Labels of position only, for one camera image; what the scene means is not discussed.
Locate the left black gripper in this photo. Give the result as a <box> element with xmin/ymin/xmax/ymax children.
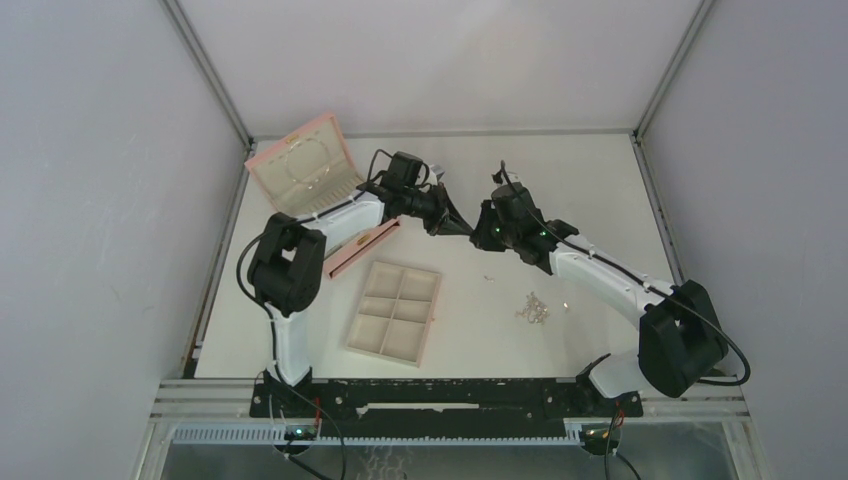
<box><xmin>401</xmin><ymin>183</ymin><xmax>472</xmax><ymax>237</ymax></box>

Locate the silver hoop necklace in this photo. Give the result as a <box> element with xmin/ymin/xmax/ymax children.
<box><xmin>283</xmin><ymin>135</ymin><xmax>336</xmax><ymax>190</ymax></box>

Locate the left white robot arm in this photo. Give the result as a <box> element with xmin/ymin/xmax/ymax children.
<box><xmin>236</xmin><ymin>151</ymin><xmax>472</xmax><ymax>417</ymax></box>

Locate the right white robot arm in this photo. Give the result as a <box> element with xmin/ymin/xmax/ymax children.
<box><xmin>470</xmin><ymin>183</ymin><xmax>730</xmax><ymax>416</ymax></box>

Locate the pink jewelry box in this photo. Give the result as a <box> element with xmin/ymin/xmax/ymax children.
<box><xmin>245</xmin><ymin>113</ymin><xmax>400</xmax><ymax>279</ymax></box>

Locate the beige six-compartment tray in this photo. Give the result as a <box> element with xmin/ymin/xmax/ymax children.
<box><xmin>345</xmin><ymin>261</ymin><xmax>442</xmax><ymax>368</ymax></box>

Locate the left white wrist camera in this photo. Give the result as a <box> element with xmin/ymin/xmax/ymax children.
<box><xmin>422</xmin><ymin>164</ymin><xmax>445</xmax><ymax>185</ymax></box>

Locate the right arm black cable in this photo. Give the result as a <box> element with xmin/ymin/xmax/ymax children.
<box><xmin>491</xmin><ymin>160</ymin><xmax>753</xmax><ymax>388</ymax></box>

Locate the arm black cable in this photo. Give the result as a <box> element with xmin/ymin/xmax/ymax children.
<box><xmin>491</xmin><ymin>160</ymin><xmax>753</xmax><ymax>388</ymax></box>
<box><xmin>235</xmin><ymin>148</ymin><xmax>432</xmax><ymax>399</ymax></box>

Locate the silver chain pile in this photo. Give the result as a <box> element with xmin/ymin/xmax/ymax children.
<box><xmin>514</xmin><ymin>291</ymin><xmax>552</xmax><ymax>326</ymax></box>

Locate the black mounting base plate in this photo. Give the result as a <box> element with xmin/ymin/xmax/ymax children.
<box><xmin>249</xmin><ymin>373</ymin><xmax>644</xmax><ymax>440</ymax></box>

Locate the white slotted cable duct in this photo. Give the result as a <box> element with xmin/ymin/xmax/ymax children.
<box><xmin>170</xmin><ymin>423</ymin><xmax>598</xmax><ymax>446</ymax></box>

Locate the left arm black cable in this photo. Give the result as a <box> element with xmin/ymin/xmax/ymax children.
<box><xmin>235</xmin><ymin>148</ymin><xmax>432</xmax><ymax>399</ymax></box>

